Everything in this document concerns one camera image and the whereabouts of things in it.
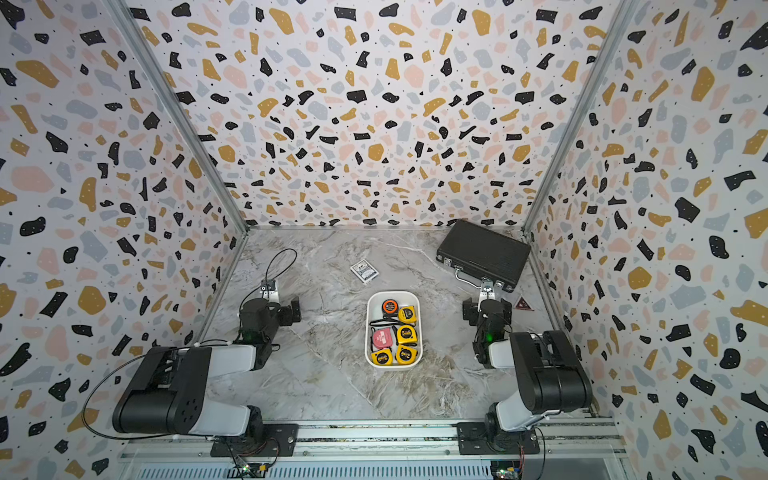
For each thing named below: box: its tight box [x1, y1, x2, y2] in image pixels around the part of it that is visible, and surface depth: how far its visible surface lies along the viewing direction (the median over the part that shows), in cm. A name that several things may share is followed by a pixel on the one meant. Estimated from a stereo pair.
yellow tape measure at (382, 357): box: [371, 348, 393, 366], surface depth 87 cm
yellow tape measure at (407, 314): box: [398, 306, 417, 324], surface depth 97 cm
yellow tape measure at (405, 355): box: [395, 345, 418, 365], surface depth 87 cm
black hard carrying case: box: [436, 219, 531, 293], surface depth 108 cm
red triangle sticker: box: [513, 294, 535, 311], surface depth 102 cm
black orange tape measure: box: [381, 298, 399, 315], surface depth 97 cm
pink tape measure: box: [372, 327, 393, 349], surface depth 92 cm
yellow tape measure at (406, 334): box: [397, 325, 418, 344], surface depth 92 cm
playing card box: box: [350, 259, 380, 283], surface depth 108 cm
